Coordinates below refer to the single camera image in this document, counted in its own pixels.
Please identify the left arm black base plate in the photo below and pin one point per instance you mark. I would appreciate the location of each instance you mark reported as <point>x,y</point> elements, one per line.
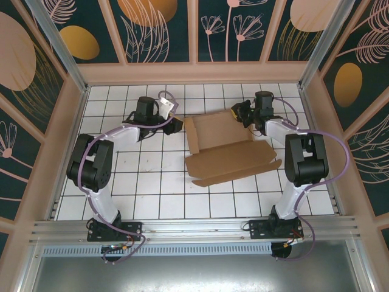
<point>130,231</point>

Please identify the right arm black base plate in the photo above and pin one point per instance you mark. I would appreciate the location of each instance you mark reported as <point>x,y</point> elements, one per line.
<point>258,229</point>

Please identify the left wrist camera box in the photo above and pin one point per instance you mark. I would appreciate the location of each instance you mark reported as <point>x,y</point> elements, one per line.
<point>168,106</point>

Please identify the grey metal sheet panel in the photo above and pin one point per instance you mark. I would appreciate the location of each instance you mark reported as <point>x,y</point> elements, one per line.
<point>197,273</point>

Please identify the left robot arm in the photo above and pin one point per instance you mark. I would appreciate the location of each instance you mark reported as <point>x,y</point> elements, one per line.
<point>103,203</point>

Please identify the aluminium frame post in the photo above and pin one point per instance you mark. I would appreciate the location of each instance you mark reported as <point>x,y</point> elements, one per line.
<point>57,39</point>
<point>322,39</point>

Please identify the aluminium mounting rail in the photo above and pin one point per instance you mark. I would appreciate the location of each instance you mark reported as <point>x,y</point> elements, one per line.
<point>197,226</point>

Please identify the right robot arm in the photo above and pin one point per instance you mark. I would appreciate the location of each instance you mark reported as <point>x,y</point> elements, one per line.
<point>288,200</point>

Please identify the brown cardboard box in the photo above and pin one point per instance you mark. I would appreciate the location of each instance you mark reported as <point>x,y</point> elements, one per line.
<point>225,161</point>

